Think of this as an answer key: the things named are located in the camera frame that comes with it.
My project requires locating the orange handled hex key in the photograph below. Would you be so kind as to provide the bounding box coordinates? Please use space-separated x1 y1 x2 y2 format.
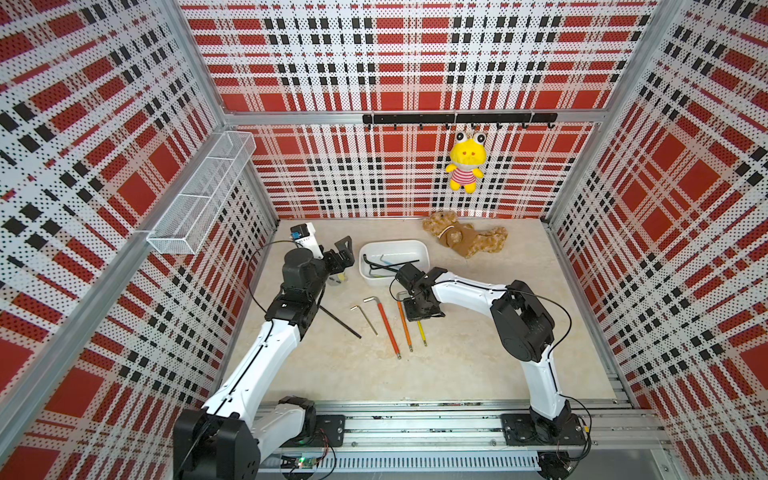
395 291 413 352

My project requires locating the short black hex key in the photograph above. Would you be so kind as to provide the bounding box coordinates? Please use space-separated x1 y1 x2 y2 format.
363 254 399 278

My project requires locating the yellow handled hex key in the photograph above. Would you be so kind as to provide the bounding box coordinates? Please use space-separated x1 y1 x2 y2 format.
417 321 428 347

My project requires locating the red handled hex key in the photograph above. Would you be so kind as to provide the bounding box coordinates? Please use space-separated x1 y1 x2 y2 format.
362 295 403 361

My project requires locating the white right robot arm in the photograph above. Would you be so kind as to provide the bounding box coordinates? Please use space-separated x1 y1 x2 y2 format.
395 264 587 446

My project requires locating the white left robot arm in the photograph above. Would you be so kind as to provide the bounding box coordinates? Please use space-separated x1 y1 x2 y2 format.
173 224 355 479

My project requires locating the white plastic storage box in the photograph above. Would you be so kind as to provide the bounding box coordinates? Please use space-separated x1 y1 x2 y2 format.
359 240 431 287

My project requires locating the small silver hex key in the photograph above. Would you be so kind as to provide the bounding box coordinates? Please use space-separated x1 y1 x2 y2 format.
349 305 378 336

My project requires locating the long black hex key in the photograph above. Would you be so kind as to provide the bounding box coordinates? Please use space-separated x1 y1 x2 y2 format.
319 305 362 339

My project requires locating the clear tape roll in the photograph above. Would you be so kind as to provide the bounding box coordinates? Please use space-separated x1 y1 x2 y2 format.
328 273 348 286

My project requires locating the brown plush teddy bear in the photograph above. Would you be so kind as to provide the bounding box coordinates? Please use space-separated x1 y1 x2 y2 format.
422 211 508 259

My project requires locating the yellow frog plush toy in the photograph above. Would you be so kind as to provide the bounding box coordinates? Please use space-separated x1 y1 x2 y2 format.
445 131 487 194

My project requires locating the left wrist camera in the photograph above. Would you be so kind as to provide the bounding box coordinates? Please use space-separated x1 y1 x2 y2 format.
290 223 323 259

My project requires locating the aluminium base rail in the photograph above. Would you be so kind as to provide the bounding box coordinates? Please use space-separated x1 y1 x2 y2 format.
261 400 683 479

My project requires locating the black wall hook rail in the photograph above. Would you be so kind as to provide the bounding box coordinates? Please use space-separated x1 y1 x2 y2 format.
362 112 559 127

